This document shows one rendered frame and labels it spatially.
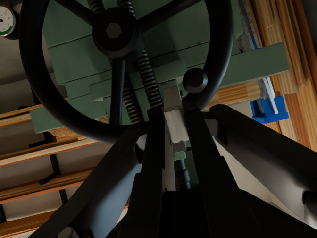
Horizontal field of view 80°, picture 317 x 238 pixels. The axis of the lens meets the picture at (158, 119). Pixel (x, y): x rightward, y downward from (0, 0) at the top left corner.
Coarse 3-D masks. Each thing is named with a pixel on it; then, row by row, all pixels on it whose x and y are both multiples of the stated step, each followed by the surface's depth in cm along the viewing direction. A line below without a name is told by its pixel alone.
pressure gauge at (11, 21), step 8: (0, 8) 39; (8, 8) 39; (0, 16) 39; (8, 16) 39; (16, 16) 39; (0, 24) 40; (8, 24) 39; (16, 24) 39; (0, 32) 40; (8, 32) 39; (16, 32) 40
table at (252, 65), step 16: (272, 48) 39; (176, 64) 33; (240, 64) 40; (256, 64) 40; (272, 64) 40; (160, 80) 33; (224, 80) 41; (240, 80) 41; (256, 80) 53; (80, 96) 45; (96, 96) 35; (32, 112) 47; (48, 112) 46; (96, 112) 45; (48, 128) 47
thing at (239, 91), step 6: (222, 90) 56; (228, 90) 56; (234, 90) 56; (240, 90) 55; (246, 90) 55; (222, 96) 56; (228, 96) 56; (234, 96) 56; (240, 96) 56; (246, 96) 55; (222, 102) 56; (60, 138) 63; (66, 138) 63; (72, 138) 63
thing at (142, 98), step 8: (176, 80) 33; (160, 88) 33; (136, 96) 34; (144, 96) 34; (160, 96) 33; (104, 104) 35; (144, 104) 34; (144, 112) 34; (128, 120) 34; (144, 120) 34
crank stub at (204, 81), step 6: (186, 72) 19; (192, 72) 18; (198, 72) 18; (204, 72) 18; (186, 78) 18; (192, 78) 18; (198, 78) 18; (204, 78) 18; (186, 84) 18; (192, 84) 18; (198, 84) 18; (204, 84) 18; (186, 90) 20; (192, 90) 19; (198, 90) 19
